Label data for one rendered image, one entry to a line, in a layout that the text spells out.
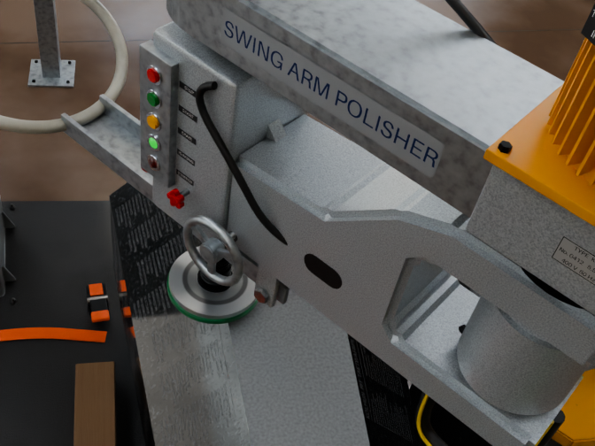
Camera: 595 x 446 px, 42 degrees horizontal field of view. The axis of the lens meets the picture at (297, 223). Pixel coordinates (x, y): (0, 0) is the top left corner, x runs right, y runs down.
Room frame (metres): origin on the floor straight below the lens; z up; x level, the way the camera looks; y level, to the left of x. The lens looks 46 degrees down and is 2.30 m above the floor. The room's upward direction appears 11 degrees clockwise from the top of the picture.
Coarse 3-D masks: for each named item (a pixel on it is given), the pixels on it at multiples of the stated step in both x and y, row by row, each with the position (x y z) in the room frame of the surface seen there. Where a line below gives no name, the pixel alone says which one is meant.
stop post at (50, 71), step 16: (48, 0) 2.81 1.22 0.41; (48, 16) 2.81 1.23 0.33; (48, 32) 2.80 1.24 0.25; (48, 48) 2.80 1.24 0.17; (32, 64) 2.87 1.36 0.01; (48, 64) 2.80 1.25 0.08; (64, 64) 2.92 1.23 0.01; (32, 80) 2.75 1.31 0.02; (48, 80) 2.78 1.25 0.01; (64, 80) 2.80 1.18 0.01
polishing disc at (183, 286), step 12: (180, 264) 1.16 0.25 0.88; (192, 264) 1.16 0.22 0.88; (180, 276) 1.12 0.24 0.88; (192, 276) 1.13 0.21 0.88; (180, 288) 1.09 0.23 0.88; (192, 288) 1.09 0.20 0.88; (240, 288) 1.12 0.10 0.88; (252, 288) 1.13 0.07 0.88; (180, 300) 1.05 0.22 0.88; (192, 300) 1.06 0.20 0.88; (204, 300) 1.07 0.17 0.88; (216, 300) 1.07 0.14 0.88; (228, 300) 1.08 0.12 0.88; (240, 300) 1.09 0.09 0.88; (252, 300) 1.09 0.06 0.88; (192, 312) 1.03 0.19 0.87; (204, 312) 1.03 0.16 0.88; (216, 312) 1.04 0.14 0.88; (228, 312) 1.05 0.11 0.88; (240, 312) 1.06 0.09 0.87
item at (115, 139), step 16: (112, 112) 1.40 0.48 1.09; (80, 128) 1.29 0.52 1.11; (96, 128) 1.35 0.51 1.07; (112, 128) 1.36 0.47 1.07; (128, 128) 1.37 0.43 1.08; (80, 144) 1.29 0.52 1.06; (96, 144) 1.26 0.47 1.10; (112, 144) 1.31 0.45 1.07; (128, 144) 1.32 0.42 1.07; (112, 160) 1.23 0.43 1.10; (128, 160) 1.27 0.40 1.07; (128, 176) 1.20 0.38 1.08; (144, 176) 1.19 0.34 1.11; (144, 192) 1.18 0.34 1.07; (256, 272) 1.00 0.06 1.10; (256, 288) 0.96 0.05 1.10; (288, 288) 0.96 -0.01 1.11
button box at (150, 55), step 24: (144, 48) 1.08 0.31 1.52; (144, 72) 1.08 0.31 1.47; (168, 72) 1.05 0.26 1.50; (144, 96) 1.08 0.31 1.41; (168, 96) 1.05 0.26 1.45; (144, 120) 1.08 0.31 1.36; (168, 120) 1.05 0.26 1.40; (144, 144) 1.08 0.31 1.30; (168, 144) 1.05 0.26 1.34; (144, 168) 1.08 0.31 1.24; (168, 168) 1.05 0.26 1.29
